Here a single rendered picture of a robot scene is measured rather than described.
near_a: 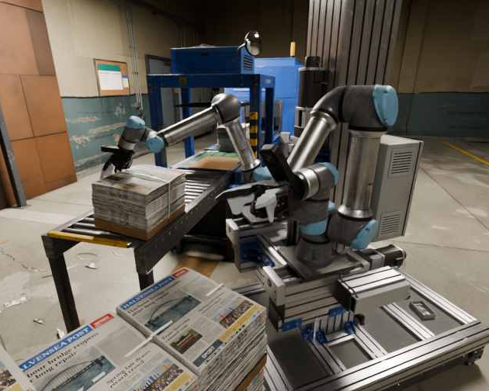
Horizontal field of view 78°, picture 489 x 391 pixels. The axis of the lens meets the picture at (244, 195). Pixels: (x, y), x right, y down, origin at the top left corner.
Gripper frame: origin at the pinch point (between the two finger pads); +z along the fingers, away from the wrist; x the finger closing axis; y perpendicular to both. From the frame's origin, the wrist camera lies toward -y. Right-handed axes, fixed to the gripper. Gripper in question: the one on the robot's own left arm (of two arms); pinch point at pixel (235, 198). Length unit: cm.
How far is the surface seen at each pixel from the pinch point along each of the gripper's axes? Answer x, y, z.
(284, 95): 240, -40, -334
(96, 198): 100, 14, -6
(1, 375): 9.6, 17.3, 40.2
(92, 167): 525, 46, -143
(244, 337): 11.3, 44.1, -8.3
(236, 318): 15.5, 40.4, -9.5
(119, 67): 556, -127, -240
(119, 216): 91, 23, -11
